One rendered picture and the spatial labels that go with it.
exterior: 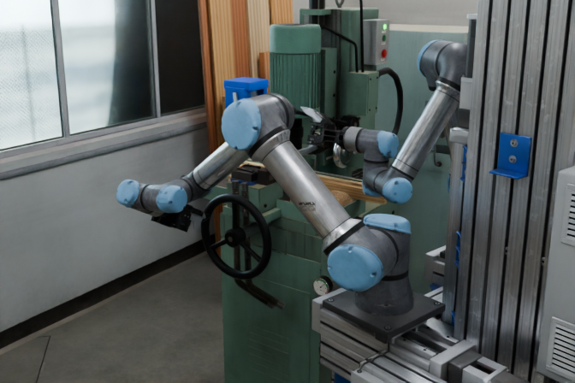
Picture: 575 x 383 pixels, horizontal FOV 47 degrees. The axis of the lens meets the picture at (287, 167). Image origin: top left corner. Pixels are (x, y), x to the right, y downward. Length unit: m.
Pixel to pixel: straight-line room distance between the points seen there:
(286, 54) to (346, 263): 0.94
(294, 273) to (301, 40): 0.79
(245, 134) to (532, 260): 0.71
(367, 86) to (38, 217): 1.68
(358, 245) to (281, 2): 2.96
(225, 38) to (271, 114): 2.27
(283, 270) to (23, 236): 1.38
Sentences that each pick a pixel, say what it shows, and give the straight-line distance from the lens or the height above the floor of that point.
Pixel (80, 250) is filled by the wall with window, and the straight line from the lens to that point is 3.47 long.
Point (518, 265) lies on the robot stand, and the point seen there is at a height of 0.98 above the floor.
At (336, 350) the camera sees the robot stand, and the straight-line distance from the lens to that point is 1.85.
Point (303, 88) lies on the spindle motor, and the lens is 2.24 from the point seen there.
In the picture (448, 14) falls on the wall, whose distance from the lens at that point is 4.52.
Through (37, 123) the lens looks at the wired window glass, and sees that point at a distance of 3.28.
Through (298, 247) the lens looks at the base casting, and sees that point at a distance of 2.25.
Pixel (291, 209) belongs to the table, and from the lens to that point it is 2.22.
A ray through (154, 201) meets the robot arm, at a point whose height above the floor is 1.03.
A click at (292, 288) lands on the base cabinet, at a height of 0.59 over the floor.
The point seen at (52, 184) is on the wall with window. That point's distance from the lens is 3.28.
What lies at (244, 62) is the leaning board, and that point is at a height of 1.16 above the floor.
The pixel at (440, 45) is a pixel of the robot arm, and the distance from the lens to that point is 1.97.
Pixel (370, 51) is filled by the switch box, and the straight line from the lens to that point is 2.46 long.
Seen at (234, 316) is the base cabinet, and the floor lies 0.40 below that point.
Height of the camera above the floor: 1.59
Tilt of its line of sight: 15 degrees down
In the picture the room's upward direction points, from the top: straight up
